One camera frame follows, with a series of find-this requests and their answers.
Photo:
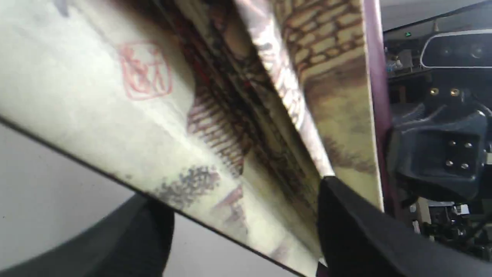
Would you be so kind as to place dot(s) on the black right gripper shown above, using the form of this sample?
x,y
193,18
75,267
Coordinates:
x,y
439,149

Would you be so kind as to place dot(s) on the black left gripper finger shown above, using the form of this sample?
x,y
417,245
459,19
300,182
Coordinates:
x,y
133,241

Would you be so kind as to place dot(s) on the painted paper folding fan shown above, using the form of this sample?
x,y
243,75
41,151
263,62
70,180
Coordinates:
x,y
228,111

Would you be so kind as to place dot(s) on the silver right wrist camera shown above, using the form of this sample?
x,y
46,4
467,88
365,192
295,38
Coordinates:
x,y
460,49

